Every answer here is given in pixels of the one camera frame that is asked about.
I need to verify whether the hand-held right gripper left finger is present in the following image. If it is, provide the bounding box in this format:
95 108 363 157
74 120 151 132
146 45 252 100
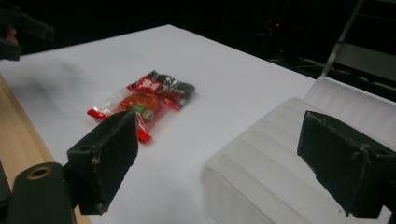
64 110 140 216

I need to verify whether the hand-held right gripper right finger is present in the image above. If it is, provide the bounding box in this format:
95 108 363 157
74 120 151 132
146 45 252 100
296 110 396 219

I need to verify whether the clear red snack packet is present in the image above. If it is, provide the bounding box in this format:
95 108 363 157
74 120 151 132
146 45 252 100
86 89 163 145

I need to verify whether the white translucent plastic basket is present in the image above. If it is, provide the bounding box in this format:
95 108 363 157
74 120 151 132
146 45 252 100
200 76 396 224

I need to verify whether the black and red snack packet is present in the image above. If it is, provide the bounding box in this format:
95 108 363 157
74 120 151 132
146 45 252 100
126 70 197 112

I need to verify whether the dark equipment with red light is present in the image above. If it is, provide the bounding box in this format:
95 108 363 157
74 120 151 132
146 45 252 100
255 12 307 64

